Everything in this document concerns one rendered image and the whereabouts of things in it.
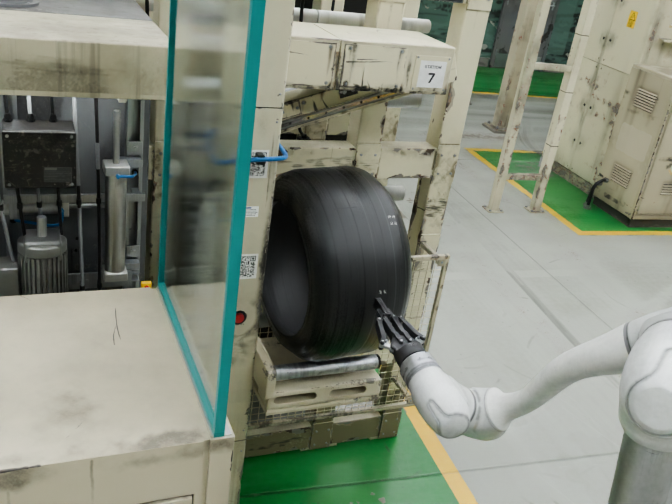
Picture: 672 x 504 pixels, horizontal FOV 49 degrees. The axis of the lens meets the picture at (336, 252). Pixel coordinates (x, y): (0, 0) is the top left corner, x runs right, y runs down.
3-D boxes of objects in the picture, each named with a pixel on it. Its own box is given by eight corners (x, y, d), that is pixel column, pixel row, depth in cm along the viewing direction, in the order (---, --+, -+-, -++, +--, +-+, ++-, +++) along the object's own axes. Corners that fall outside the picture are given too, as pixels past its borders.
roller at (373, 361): (268, 363, 210) (264, 370, 214) (271, 377, 208) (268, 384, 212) (378, 350, 224) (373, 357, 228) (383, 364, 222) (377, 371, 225)
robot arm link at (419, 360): (413, 367, 170) (402, 350, 174) (403, 396, 175) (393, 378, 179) (447, 363, 174) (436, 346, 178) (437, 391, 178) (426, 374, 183)
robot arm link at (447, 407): (396, 389, 172) (431, 404, 180) (425, 440, 161) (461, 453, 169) (427, 357, 169) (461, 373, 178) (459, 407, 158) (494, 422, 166)
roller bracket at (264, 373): (264, 401, 207) (268, 372, 203) (228, 326, 240) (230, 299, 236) (275, 400, 209) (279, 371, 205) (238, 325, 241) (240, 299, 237)
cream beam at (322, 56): (258, 88, 205) (264, 34, 198) (234, 66, 225) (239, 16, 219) (447, 96, 229) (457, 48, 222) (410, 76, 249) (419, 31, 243)
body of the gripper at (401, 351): (434, 350, 178) (418, 325, 185) (403, 353, 175) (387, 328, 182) (426, 372, 182) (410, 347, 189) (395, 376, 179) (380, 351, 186)
